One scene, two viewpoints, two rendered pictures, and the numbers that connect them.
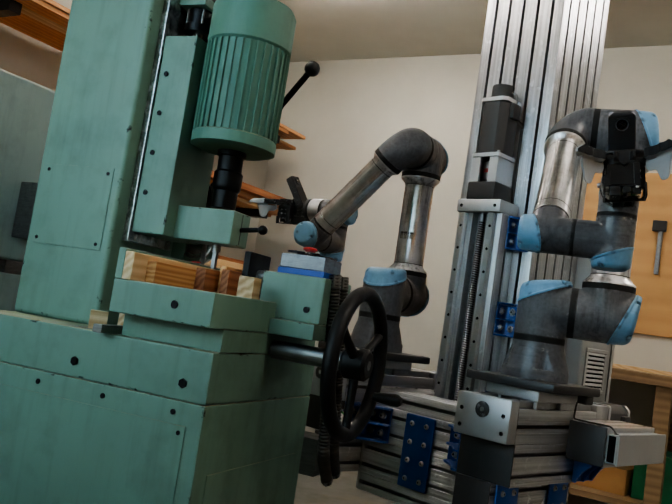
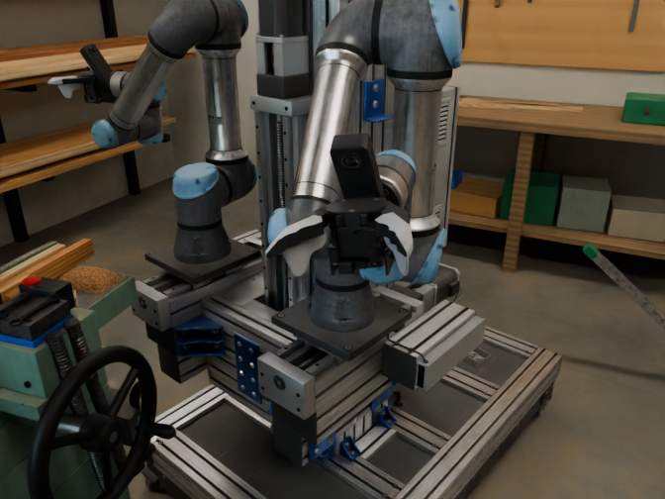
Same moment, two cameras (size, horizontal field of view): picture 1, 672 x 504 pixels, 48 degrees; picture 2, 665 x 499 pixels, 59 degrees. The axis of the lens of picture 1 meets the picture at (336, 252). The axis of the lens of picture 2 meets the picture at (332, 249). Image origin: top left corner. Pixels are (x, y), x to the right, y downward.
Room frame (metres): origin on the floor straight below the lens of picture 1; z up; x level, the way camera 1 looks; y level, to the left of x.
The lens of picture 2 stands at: (0.65, -0.40, 1.48)
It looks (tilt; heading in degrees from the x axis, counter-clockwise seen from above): 25 degrees down; 356
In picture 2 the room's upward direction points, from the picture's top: straight up
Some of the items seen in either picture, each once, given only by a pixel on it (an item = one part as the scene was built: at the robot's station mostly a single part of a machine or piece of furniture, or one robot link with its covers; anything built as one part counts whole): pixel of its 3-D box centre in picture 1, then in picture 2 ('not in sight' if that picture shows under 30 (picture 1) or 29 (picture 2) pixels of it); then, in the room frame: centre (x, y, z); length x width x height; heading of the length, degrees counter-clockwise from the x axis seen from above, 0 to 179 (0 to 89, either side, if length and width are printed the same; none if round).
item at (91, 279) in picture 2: not in sight; (87, 275); (1.79, 0.05, 0.91); 0.12 x 0.09 x 0.03; 67
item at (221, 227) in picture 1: (211, 230); not in sight; (1.56, 0.26, 1.03); 0.14 x 0.07 x 0.09; 67
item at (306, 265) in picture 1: (313, 264); (34, 307); (1.53, 0.04, 0.99); 0.13 x 0.11 x 0.06; 157
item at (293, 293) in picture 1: (305, 299); (40, 346); (1.53, 0.05, 0.91); 0.15 x 0.14 x 0.09; 157
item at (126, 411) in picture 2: (300, 451); (121, 416); (1.74, 0.01, 0.58); 0.12 x 0.08 x 0.08; 67
